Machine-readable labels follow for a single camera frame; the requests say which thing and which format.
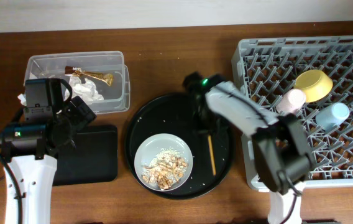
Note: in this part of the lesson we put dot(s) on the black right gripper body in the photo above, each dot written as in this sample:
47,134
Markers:
207,123

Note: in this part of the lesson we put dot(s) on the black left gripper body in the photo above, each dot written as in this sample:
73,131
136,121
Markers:
74,119

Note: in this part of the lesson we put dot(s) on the large white tissue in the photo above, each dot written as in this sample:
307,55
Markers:
86,91

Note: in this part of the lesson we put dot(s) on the gold coffee sachet wrapper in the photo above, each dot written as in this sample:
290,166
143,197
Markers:
107,78

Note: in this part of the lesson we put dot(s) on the pink cup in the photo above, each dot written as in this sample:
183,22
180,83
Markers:
291,102

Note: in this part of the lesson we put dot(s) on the yellow bowl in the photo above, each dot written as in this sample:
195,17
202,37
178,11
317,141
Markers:
315,84

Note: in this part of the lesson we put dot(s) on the blue cup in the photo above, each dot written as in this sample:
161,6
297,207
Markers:
333,115

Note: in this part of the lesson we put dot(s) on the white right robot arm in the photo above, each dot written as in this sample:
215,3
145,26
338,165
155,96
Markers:
282,156

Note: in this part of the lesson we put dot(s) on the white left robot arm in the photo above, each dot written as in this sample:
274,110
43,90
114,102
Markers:
29,186

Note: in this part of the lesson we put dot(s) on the grey dishwasher rack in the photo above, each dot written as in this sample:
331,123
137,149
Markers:
265,69

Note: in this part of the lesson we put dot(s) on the round black serving tray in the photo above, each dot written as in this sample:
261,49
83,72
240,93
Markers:
173,114

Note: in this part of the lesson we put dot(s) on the black rectangular tray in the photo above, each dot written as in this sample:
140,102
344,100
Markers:
92,159

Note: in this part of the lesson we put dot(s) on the clear plastic bin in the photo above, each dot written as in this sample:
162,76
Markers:
116,97

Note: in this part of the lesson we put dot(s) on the grey plate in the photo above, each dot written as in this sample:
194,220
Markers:
152,146

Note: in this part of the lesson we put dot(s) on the food scraps and rice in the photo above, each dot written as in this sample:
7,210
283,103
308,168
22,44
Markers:
165,170

